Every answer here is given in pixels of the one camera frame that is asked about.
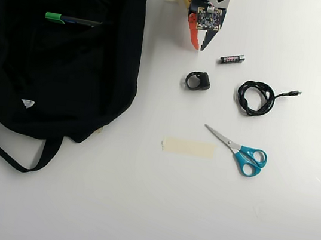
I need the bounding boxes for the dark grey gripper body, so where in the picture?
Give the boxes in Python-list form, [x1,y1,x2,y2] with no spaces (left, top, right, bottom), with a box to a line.
[185,0,229,32]

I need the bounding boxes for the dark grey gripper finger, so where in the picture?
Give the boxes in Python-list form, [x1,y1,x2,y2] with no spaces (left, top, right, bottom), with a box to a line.
[199,28,221,54]

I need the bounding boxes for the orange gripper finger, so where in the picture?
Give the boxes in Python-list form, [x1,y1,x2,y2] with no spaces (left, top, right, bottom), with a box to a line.
[184,11,205,51]

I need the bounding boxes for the green marker with black barrel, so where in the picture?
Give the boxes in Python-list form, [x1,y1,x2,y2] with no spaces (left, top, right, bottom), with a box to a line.
[44,11,103,31]

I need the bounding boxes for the black fabric bag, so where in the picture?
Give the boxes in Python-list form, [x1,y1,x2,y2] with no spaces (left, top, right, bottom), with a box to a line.
[0,0,151,188]

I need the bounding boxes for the black aa battery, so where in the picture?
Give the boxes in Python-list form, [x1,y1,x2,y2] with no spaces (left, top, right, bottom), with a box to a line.
[218,51,246,68]

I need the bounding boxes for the long beige masking tape strip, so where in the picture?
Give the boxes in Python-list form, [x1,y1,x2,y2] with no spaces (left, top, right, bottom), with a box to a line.
[160,136,217,161]

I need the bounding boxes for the camera circuit board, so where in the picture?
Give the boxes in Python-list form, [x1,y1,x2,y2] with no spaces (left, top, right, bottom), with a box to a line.
[194,4,225,33]

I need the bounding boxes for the black plastic ring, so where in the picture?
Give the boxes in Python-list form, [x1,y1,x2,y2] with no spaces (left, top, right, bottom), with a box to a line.
[183,69,213,93]

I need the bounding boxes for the coiled black usb cable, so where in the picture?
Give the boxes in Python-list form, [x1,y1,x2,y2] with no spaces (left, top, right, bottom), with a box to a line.
[233,78,303,124]

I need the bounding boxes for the scissors with blue handles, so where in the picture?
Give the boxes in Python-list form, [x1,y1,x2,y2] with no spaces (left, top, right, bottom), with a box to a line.
[197,123,272,180]

